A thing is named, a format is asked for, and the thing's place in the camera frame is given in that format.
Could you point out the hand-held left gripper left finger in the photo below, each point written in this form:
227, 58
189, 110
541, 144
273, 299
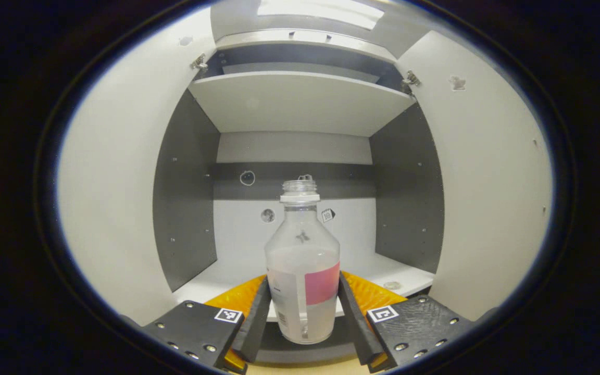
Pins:
255, 328

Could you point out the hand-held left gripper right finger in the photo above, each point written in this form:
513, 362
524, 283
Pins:
354, 328

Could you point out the clear plastic bottle pink label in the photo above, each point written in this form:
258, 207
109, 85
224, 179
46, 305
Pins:
300, 260

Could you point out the grey cabinet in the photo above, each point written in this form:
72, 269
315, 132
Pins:
300, 104

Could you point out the large ceiling light panel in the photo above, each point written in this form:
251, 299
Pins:
321, 13

